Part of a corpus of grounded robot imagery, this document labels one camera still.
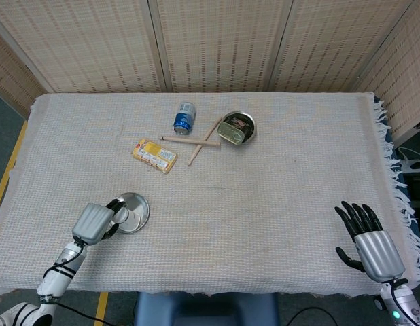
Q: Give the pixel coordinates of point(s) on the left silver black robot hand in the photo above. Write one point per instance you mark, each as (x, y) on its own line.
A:
(92, 222)

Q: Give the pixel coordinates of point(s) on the round silver metal plate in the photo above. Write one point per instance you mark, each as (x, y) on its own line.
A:
(142, 207)

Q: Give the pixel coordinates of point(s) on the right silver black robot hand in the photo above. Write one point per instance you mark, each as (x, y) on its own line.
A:
(378, 251)

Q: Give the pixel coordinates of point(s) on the dark metal bowl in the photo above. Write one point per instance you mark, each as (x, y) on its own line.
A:
(250, 127)

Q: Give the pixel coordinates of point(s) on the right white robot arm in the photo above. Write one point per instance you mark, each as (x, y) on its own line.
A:
(405, 305)

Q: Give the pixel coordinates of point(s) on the blue soda can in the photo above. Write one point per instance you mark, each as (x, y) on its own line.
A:
(184, 119)

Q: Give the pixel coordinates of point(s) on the gold sardine tin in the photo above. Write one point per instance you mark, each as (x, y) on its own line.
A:
(231, 133)

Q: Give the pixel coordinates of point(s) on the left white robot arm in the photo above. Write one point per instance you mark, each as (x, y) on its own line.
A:
(57, 275)

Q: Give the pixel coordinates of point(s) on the beige waffle tablecloth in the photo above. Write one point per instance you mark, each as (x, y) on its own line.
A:
(247, 203)

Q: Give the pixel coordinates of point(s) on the woven bamboo folding screen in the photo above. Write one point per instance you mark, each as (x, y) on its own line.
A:
(213, 44)

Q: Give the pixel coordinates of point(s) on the white plastic stand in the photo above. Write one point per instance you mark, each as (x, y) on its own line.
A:
(410, 162)

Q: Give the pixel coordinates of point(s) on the yellow cardboard box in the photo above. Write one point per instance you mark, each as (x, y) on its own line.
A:
(155, 156)

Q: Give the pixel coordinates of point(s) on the wooden drumstick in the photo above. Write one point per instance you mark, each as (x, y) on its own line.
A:
(179, 139)
(196, 154)

